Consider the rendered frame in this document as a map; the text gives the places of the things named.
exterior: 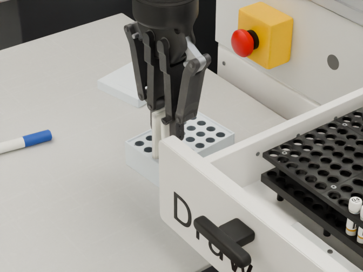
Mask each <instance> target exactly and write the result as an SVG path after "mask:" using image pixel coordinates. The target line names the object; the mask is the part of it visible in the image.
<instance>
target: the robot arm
mask: <svg viewBox="0 0 363 272"><path fill-rule="evenodd" d="M132 13H133V17H134V18H135V20H136V21H135V22H132V23H130V24H127V25H125V26H124V31H125V34H126V37H127V39H128V42H129V45H130V51H131V58H132V64H133V70H134V74H135V81H136V87H137V93H138V98H139V99H140V100H141V101H143V100H145V101H146V102H147V107H148V109H149V110H150V126H151V129H152V157H153V158H154V159H158V158H159V147H158V144H159V141H160V140H162V139H165V138H167V137H170V136H172V135H174V136H176V137H177V138H178V139H180V140H181V141H183V139H184V122H186V121H188V120H190V119H192V118H194V117H196V116H197V112H198V107H199V101H200V95H201V90H202V86H203V81H204V75H205V70H206V69H207V67H208V66H209V64H210V63H211V57H210V55H209V54H208V53H205V54H203V55H201V53H200V52H199V51H198V49H197V48H196V47H195V42H196V39H195V36H194V33H193V24H194V22H195V20H196V18H197V17H198V13H199V0H132ZM146 86H147V88H146V89H145V87H146Z"/></svg>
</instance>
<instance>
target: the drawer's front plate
mask: <svg viewBox="0 0 363 272"><path fill-rule="evenodd" d="M158 147H159V201H160V216H161V218H162V220H163V221H164V222H165V223H166V224H167V225H168V226H170V227H171V228H172V229H173V230H174V231H175V232H176V233H177V234H178V235H179V236H180V237H182V238H183V239H184V240H185V241H186V242H187V243H188V244H189V245H190V246H191V247H192V248H194V249H195V250H196V251H197V252H198V253H199V254H200V255H201V256H202V257H203V258H204V259H205V260H207V261H208V262H209V263H210V264H211V265H212V266H214V267H215V268H216V269H217V270H218V271H219V272H234V271H233V270H232V267H231V260H230V259H229V258H228V257H226V256H225V255H224V254H223V261H222V260H221V259H220V258H219V256H216V255H215V254H214V253H213V252H211V250H210V248H209V241H208V240H207V239H206V238H205V237H203V236H202V234H201V233H199V239H197V238H196V229H195V227H194V225H193V221H194V219H195V218H197V217H199V216H202V215H203V216H205V217H207V218H208V219H209V220H210V221H212V222H213V223H214V224H215V225H216V226H217V227H219V226H221V225H223V224H225V223H227V222H229V221H231V220H233V219H235V218H238V219H240V220H241V221H242V222H243V223H244V224H246V225H247V226H248V227H250V228H251V229H252V230H253V231H254V233H255V238H254V240H253V241H252V242H250V243H249V244H247V245H245V246H243V247H242V248H243V249H244V250H246V251H247V252H248V253H249V254H250V256H251V259H252V261H251V265H252V266H253V267H252V270H251V272H350V271H348V270H347V269H346V268H344V267H343V266H342V265H341V264H339V263H338V262H337V261H336V260H334V259H333V258H331V257H330V256H329V255H328V254H326V253H325V252H324V251H323V250H321V249H320V248H319V247H317V246H316V245H315V244H314V243H312V242H311V241H310V240H309V239H307V238H306V237H304V236H303V235H302V234H301V233H299V232H298V231H297V230H295V229H294V228H293V227H292V226H290V225H289V224H288V223H287V222H285V221H284V220H283V219H281V218H280V217H279V216H278V215H276V214H275V213H273V212H272V211H271V210H270V209H268V208H267V207H266V206H264V205H263V204H262V203H261V202H259V201H258V200H257V199H256V198H254V197H253V196H252V195H251V194H249V193H248V192H247V191H245V190H244V189H243V188H241V187H240V186H239V185H238V184H236V183H235V182H234V181H232V180H231V179H230V178H229V177H227V176H226V175H225V174H224V173H222V172H221V171H220V170H218V169H217V168H215V167H214V166H213V165H212V164H210V163H209V162H208V161H207V160H205V159H204V158H203V157H201V156H200V155H199V154H198V153H196V152H195V151H194V150H193V149H191V148H190V147H188V145H186V144H185V143H183V142H182V141H181V140H180V139H178V138H177V137H176V136H174V135H172V136H170V137H167V138H165V139H162V140H160V141H159V144H158ZM174 192H176V193H177V194H178V195H179V196H180V197H181V198H182V199H183V200H184V201H185V202H186V203H187V205H188V207H189V209H190V212H191V225H190V226H189V227H184V226H183V225H181V224H180V223H179V222H178V221H177V220H176V219H175V218H174ZM177 218H178V219H180V220H181V221H182V222H184V223H187V221H188V213H187V209H186V207H185V205H184V204H183V203H182V202H181V201H180V200H179V199H178V198H177Z"/></svg>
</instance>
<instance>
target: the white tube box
mask: <svg viewBox="0 0 363 272"><path fill-rule="evenodd" d="M234 139H235V133H234V132H232V131H231V130H229V129H228V128H226V127H224V126H223V125H221V124H219V123H217V122H216V121H214V120H212V119H211V118H209V117H207V116H206V115H204V114H202V113H200V112H199V111H198V112H197V116H196V117H194V118H192V119H190V120H188V121H186V122H184V139H183V143H185V144H186V145H188V147H190V148H191V149H193V150H194V151H195V152H196V153H198V154H199V155H200V156H201V157H203V158H204V157H206V156H208V155H211V154H213V153H215V152H217V151H220V150H222V149H225V148H227V147H229V146H231V145H234ZM125 157H126V164H127V165H128V166H130V167H131V168H132V169H134V170H135V171H136V172H138V173H139V174H141V175H142V176H143V177H145V178H146V179H148V180H149V181H151V182H152V183H153V184H155V185H156V186H157V187H159V158H158V159H154V158H153V157H152V129H149V130H147V131H145V132H143V133H141V134H139V135H137V136H135V137H133V138H131V139H129V140H127V141H125Z"/></svg>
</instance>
